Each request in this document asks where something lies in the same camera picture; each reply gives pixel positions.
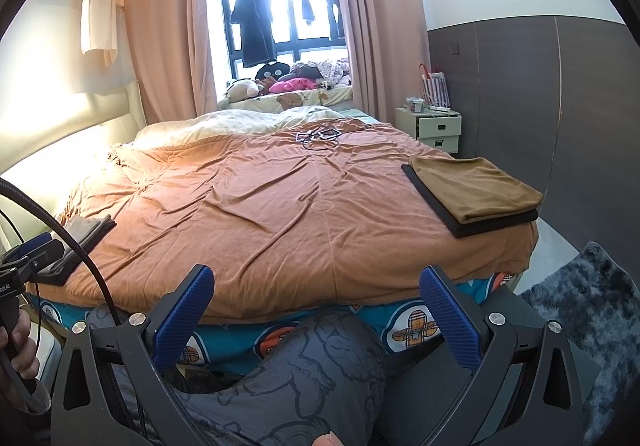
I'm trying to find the tangled black cables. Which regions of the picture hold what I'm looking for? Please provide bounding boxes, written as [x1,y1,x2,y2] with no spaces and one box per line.
[295,125,373,149]

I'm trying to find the long dark hanging garment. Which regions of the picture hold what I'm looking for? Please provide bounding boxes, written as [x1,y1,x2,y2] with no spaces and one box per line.
[322,0,343,39]

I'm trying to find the pink plush cloth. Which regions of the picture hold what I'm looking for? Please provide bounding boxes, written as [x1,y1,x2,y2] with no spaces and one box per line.
[268,78,321,94]

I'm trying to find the grey folded clothes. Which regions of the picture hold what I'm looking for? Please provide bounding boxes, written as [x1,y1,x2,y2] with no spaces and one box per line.
[37,214,117,287]

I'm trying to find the grey shaggy rug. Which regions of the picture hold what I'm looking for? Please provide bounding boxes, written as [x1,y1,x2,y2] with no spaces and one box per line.
[517,242,640,427]

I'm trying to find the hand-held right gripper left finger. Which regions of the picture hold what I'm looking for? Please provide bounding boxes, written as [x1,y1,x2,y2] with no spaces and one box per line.
[50,264,215,446]

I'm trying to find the bear print bedding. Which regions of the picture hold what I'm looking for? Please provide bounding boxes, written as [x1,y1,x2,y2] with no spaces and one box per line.
[230,84,356,114]

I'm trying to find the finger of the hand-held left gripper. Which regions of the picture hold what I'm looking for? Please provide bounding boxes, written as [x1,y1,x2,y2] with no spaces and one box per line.
[30,240,67,281]
[4,233,53,263]

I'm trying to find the white nightstand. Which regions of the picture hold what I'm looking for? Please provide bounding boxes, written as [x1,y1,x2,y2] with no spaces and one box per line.
[395,106,462,159]

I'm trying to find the person's left hand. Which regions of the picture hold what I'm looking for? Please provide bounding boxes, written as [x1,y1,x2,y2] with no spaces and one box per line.
[0,311,41,379]

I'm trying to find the orange blanket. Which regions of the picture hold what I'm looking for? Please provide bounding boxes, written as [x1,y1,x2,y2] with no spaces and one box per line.
[25,118,541,319]

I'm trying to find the person's grey printed pants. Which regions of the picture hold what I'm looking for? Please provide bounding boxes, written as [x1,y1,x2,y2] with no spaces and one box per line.
[85,306,396,446]

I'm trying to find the floral cloth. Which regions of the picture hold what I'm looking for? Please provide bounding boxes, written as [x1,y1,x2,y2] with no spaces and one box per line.
[300,56,351,86]

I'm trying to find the tan printed t-shirt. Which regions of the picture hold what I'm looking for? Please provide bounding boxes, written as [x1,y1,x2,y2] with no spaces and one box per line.
[407,156,544,225]

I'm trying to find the black plush toy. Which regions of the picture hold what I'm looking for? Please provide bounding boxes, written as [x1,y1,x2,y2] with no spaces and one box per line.
[255,60,291,82]

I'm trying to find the teal printed bed sheet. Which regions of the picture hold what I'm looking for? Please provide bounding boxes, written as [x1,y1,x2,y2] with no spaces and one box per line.
[25,271,516,377]

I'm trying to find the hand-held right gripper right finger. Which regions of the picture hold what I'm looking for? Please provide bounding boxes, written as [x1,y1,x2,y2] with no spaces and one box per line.
[418,265,597,446]

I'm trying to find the red striped bag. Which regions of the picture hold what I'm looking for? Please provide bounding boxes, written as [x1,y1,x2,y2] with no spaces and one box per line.
[419,64,451,109]

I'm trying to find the white hanging shirt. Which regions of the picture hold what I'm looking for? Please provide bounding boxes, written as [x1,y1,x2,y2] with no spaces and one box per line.
[80,0,120,67]

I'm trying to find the dark hanging jacket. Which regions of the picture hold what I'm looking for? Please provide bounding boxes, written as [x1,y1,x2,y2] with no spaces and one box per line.
[230,0,276,68]

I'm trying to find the pink curtain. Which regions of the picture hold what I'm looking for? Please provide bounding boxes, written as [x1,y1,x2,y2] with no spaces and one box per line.
[327,0,431,127]
[122,0,226,137]

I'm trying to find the black folded clothes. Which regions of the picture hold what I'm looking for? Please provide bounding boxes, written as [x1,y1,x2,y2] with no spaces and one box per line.
[401,165,540,239]

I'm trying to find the white plush toy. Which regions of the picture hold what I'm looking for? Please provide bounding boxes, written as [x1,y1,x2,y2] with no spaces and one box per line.
[218,78,266,109]

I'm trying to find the black framed window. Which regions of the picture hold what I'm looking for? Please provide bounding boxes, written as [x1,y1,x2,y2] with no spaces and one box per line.
[217,0,351,81]

